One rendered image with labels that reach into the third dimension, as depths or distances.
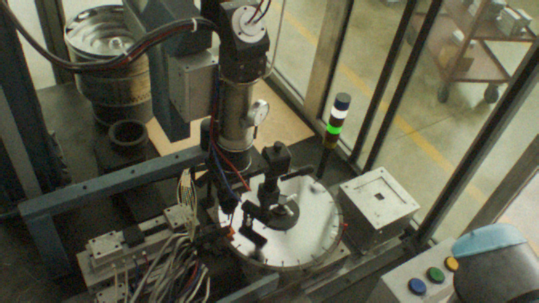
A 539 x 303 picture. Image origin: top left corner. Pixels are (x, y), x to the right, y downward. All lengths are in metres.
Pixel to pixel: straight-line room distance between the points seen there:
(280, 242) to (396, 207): 0.41
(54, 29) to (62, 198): 0.86
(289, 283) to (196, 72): 0.67
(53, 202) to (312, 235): 0.64
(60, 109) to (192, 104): 1.07
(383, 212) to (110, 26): 1.10
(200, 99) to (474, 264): 0.55
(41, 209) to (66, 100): 0.79
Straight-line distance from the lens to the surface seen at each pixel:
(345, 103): 1.30
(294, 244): 1.21
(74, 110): 1.86
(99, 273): 1.32
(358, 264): 1.45
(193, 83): 0.83
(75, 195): 1.19
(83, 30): 1.67
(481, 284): 0.82
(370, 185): 1.46
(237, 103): 0.83
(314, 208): 1.29
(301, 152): 1.70
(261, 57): 0.78
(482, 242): 0.83
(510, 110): 1.16
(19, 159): 1.41
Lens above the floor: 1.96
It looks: 46 degrees down
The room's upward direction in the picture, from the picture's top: 10 degrees clockwise
